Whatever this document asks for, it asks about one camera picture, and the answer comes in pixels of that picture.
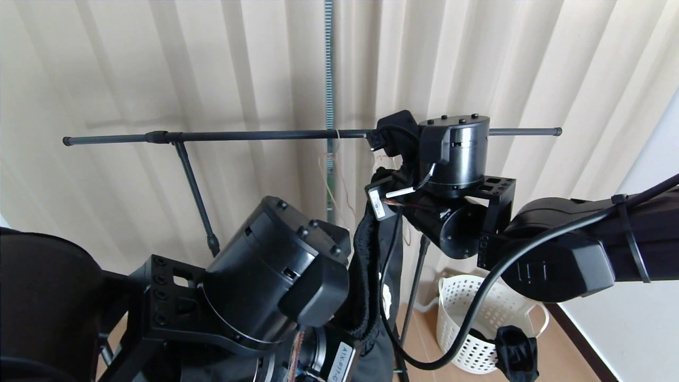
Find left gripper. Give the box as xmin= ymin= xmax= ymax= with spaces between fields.
xmin=305 ymin=325 xmax=367 ymax=382

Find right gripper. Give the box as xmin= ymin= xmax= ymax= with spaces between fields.
xmin=365 ymin=178 xmax=486 ymax=259

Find black shorts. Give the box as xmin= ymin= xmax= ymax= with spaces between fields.
xmin=329 ymin=167 xmax=412 ymax=382

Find black garment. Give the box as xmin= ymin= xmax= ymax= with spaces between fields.
xmin=469 ymin=325 xmax=541 ymax=382

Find white laundry basket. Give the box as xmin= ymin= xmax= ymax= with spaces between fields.
xmin=436 ymin=274 xmax=550 ymax=375

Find black clothes rack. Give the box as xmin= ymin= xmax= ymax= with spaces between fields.
xmin=63 ymin=126 xmax=563 ymax=382

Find beige curtain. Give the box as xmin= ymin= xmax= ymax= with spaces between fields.
xmin=0 ymin=0 xmax=679 ymax=314

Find black cable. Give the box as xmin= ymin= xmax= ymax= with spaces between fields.
xmin=378 ymin=172 xmax=679 ymax=371

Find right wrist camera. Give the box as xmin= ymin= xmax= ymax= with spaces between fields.
xmin=374 ymin=110 xmax=421 ymax=160

